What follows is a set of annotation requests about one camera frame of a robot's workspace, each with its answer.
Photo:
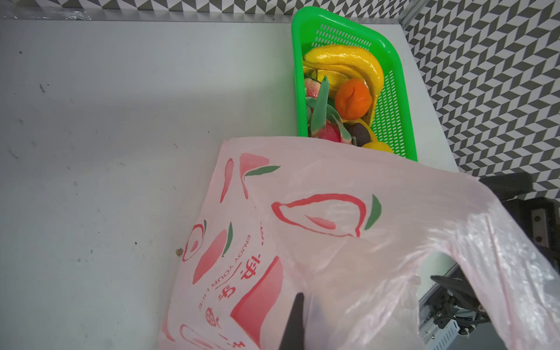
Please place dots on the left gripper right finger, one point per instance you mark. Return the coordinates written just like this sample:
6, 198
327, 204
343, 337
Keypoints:
462, 291

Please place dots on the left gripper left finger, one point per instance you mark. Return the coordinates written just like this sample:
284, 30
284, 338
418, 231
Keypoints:
293, 338

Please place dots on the pink plastic bag fruit print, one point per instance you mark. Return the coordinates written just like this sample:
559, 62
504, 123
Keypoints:
347, 228

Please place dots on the yellow fake mango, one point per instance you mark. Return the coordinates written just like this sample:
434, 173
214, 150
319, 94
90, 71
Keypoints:
374, 143

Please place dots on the orange fake fruit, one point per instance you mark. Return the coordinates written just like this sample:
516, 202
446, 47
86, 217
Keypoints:
353, 100

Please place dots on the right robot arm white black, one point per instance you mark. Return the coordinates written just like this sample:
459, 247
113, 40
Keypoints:
538, 217

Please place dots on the pink dragon fruit fake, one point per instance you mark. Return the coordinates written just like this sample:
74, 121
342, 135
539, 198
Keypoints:
324, 121

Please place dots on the red fake strawberry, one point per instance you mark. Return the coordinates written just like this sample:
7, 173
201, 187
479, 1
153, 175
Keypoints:
312, 88

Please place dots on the yellow fake banana bunch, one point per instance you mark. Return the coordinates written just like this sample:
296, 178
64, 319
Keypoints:
354, 62

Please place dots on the green plastic basket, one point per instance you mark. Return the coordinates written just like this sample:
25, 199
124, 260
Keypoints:
314, 27

